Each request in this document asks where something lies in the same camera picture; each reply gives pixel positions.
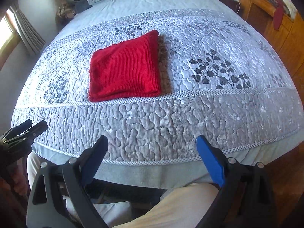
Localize red knitted sweater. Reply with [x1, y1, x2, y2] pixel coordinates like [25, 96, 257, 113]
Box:
[89, 30, 162, 102]

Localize dark clothes pile by bed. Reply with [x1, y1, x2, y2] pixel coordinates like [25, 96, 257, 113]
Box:
[56, 0, 92, 26]

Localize light blue bed sheet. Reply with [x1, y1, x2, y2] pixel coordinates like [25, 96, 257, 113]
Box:
[34, 0, 303, 189]

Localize person's leg beige trousers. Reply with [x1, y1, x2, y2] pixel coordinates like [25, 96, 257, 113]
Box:
[118, 183, 219, 227]

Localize white grey quilted bedspread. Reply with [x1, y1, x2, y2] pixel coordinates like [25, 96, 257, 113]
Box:
[11, 9, 303, 166]

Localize grey curtain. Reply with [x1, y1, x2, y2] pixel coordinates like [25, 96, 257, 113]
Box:
[9, 0, 45, 56]

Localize wooden dresser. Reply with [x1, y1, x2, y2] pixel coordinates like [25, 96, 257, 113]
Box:
[239, 0, 303, 95]

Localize dark red cloth on dresser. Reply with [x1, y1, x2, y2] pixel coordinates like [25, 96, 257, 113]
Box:
[273, 4, 284, 31]

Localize wooden window frame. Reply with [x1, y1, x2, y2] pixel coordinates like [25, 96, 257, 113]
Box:
[0, 10, 21, 69]

